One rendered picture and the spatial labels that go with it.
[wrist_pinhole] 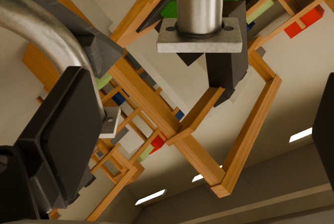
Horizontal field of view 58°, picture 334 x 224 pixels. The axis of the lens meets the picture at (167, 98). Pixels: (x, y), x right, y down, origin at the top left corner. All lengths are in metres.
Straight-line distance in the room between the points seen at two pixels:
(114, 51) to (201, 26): 0.14
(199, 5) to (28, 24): 0.14
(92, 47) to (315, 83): 6.65
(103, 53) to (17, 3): 0.10
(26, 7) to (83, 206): 11.43
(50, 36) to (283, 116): 7.22
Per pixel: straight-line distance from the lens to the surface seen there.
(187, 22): 0.20
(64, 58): 0.27
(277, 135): 7.76
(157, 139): 6.05
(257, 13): 5.92
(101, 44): 0.31
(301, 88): 6.96
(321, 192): 5.71
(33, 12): 0.27
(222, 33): 0.21
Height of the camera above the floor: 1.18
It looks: 4 degrees up
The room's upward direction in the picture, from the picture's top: 138 degrees clockwise
